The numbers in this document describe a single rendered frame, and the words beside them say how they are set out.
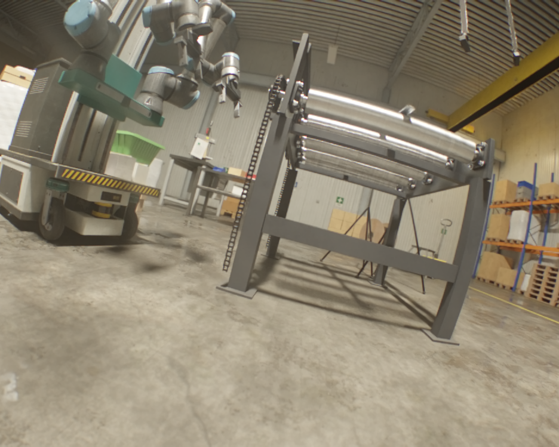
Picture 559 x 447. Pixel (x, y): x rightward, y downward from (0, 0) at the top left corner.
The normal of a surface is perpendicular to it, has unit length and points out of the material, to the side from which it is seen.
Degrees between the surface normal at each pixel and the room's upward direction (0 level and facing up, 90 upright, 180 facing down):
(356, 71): 90
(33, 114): 90
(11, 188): 90
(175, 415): 0
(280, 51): 90
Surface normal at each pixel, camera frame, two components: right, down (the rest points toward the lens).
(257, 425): 0.25, -0.97
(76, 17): 0.12, 0.14
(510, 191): -0.08, 0.00
